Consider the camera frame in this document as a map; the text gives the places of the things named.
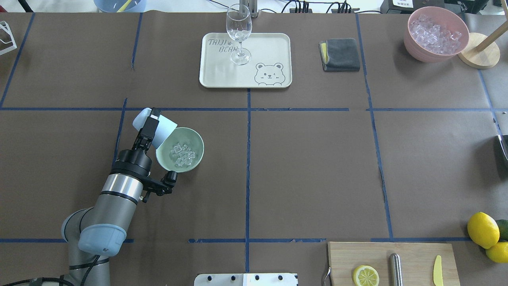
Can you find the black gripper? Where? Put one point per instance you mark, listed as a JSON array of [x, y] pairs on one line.
[[132, 161]]

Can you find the light blue plastic cup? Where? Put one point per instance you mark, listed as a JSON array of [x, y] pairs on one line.
[[164, 129]]

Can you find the green bowl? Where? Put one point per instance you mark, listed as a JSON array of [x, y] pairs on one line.
[[180, 135]]

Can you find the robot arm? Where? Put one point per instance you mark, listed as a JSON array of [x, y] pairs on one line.
[[96, 234]]

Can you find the clear ice cubes poured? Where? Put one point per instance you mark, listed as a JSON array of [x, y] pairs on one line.
[[182, 155]]

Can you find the blue bowl at edge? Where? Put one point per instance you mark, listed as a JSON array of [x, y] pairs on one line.
[[113, 6]]

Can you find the pink bowl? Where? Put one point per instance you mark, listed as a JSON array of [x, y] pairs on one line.
[[441, 16]]

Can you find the clear ice cubes in pink bowl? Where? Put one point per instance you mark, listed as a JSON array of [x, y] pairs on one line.
[[433, 37]]

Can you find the cream bear tray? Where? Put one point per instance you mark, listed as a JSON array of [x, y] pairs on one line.
[[269, 67]]

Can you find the clear wine glass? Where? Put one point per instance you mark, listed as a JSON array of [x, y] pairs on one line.
[[239, 28]]

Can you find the black power strip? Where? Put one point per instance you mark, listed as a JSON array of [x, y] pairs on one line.
[[301, 8]]

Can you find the grey folded cloth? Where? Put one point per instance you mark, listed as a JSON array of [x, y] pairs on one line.
[[339, 55]]

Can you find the lemon half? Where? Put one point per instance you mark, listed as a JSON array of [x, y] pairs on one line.
[[364, 275]]

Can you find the wooden cutting board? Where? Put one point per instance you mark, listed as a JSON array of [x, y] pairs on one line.
[[417, 261]]

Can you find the yellow plastic knife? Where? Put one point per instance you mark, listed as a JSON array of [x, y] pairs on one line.
[[437, 271]]

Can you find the round wooden stand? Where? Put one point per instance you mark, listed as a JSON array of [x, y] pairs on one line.
[[482, 52]]

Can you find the large yellow lemon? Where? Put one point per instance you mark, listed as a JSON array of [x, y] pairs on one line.
[[483, 230]]

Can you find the green lime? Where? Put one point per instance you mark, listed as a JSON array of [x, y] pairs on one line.
[[503, 229]]

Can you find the small yellow lemon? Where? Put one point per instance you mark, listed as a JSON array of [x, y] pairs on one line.
[[498, 253]]

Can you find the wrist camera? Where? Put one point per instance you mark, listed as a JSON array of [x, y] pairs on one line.
[[160, 188]]

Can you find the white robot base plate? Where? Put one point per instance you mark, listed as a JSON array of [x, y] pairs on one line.
[[247, 279]]

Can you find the white wire rack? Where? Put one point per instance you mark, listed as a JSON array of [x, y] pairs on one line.
[[7, 40]]

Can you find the steel knife handle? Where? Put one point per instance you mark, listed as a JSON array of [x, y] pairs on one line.
[[396, 269]]

